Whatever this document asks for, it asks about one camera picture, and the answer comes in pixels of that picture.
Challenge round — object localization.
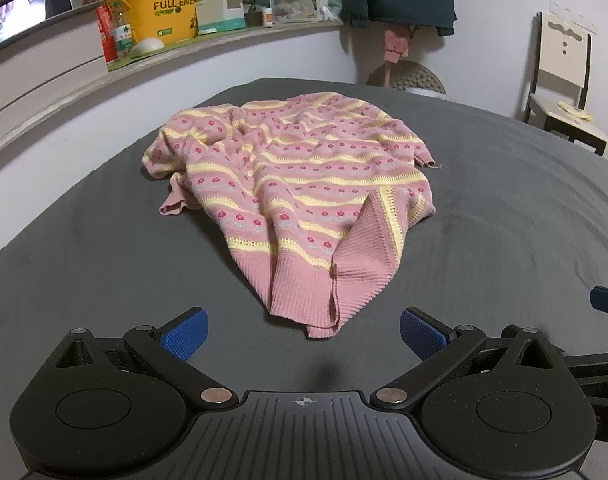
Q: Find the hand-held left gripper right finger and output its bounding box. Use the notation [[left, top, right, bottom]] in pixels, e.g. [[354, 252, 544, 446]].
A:
[[369, 306, 567, 412]]

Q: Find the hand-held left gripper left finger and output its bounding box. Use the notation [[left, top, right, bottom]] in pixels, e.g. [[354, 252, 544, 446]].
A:
[[54, 306, 240, 411]]

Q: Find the pink yellow striped knit sweater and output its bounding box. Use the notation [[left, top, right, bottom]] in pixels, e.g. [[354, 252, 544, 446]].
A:
[[141, 91, 437, 339]]

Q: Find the grey bed sheet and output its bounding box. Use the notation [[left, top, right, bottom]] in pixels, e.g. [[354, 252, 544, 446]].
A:
[[0, 77, 608, 480]]

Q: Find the pale yellow cloth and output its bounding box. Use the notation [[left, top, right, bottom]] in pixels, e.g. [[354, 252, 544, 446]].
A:
[[558, 101, 596, 122]]

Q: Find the round cushioned stool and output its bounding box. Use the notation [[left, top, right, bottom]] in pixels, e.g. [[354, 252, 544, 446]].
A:
[[366, 60, 447, 96]]

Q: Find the curved grey headboard shelf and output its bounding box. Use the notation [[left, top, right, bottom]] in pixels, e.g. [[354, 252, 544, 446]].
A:
[[0, 20, 345, 161]]

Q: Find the pink hanging cloth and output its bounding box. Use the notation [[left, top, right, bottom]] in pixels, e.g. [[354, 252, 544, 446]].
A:
[[383, 27, 415, 63]]

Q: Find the white computer mouse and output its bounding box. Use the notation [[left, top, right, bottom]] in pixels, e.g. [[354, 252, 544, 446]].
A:
[[129, 37, 165, 58]]

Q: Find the green label water bottle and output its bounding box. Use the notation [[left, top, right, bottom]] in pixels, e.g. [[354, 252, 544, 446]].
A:
[[109, 0, 135, 58]]

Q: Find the red packet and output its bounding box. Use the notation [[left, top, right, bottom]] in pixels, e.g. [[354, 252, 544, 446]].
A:
[[95, 2, 117, 66]]

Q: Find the yellow plastic crate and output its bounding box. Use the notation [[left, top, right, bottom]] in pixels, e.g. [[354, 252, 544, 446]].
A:
[[121, 0, 205, 46]]

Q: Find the white teal box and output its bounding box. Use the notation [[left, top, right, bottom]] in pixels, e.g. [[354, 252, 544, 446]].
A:
[[195, 0, 246, 36]]

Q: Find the clear plastic container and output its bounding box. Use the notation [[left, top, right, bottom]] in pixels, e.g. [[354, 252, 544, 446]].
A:
[[270, 0, 330, 23]]

